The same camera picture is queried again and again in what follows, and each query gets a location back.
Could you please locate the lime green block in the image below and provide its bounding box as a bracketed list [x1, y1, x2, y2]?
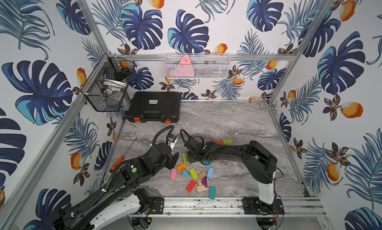
[190, 168, 199, 180]

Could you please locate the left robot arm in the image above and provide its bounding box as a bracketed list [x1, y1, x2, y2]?
[51, 125, 179, 230]

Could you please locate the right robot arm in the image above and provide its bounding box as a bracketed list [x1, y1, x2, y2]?
[180, 129, 285, 216]

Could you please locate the teal block upper right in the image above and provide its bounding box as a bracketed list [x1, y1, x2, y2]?
[203, 160, 212, 165]

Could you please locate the pink block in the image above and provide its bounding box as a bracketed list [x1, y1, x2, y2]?
[170, 168, 178, 180]

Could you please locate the light blue block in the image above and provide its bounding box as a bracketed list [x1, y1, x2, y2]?
[207, 167, 214, 179]

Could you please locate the small teal block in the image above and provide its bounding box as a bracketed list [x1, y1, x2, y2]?
[183, 169, 190, 176]

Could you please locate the purple triangle block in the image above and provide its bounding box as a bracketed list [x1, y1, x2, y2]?
[202, 177, 209, 188]

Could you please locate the natural wood block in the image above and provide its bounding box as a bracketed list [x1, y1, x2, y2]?
[197, 185, 208, 193]

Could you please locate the red block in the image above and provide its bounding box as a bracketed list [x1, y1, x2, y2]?
[186, 180, 197, 193]

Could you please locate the black tool case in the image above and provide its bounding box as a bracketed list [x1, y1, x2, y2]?
[125, 91, 181, 124]

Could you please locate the pink triangle sign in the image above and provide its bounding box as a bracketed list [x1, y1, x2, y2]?
[174, 54, 195, 78]

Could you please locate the teal block near rail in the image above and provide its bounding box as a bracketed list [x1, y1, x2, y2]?
[209, 186, 216, 200]

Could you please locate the orange handled screwdriver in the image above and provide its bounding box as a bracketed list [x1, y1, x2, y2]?
[109, 138, 137, 173]

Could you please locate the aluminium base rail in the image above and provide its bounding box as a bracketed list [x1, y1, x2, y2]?
[143, 197, 326, 218]

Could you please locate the white wire shelf basket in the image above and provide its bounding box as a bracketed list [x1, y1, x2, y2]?
[164, 54, 231, 79]

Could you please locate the black wire basket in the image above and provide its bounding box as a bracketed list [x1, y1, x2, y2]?
[81, 53, 137, 112]

